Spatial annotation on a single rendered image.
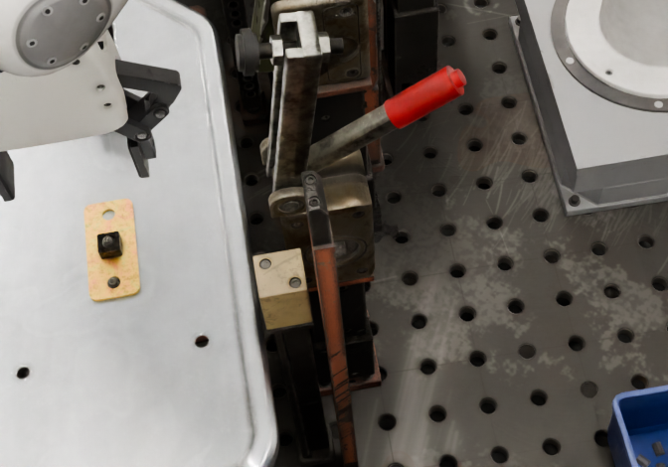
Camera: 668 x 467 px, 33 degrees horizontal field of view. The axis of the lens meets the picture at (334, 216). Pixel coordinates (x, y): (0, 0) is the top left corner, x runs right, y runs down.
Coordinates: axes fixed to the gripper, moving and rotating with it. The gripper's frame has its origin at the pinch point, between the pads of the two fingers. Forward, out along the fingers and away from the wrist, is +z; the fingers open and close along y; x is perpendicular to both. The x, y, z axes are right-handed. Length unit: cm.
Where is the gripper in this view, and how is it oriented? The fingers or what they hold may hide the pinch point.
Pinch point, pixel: (73, 164)
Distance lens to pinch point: 77.7
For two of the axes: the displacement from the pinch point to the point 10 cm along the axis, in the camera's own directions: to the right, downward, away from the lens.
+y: -9.8, 1.7, -0.4
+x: 1.7, 8.5, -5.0
